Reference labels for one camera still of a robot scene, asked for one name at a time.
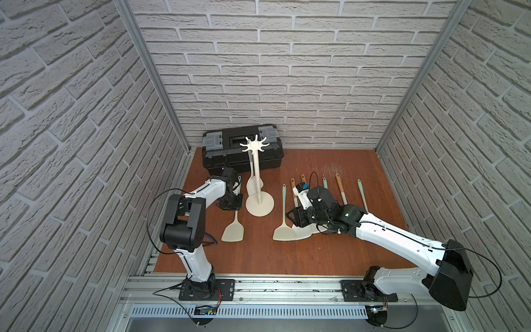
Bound cream spatula wooden handle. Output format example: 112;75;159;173
290;178;312;240

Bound cream spatula green handle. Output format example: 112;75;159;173
272;184;296;242
221;211;245;242

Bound cream utensil rack stand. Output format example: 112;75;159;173
241;135;275;217

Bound cream spoon green handle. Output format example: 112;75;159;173
357;179;369;212

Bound cream slotted turner wooden handle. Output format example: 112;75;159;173
300;174;326;234

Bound cream ladle wooden handle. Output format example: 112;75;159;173
335;172;348;205

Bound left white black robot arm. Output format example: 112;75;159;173
159;167;243;301

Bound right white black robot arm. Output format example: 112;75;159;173
286;182;474;311

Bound black plastic toolbox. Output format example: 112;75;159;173
202;124;284;175

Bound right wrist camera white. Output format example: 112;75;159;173
293;182;312;210

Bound blue handled pliers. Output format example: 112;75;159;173
202;232;218;247

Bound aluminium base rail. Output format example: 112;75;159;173
119;274;441;320

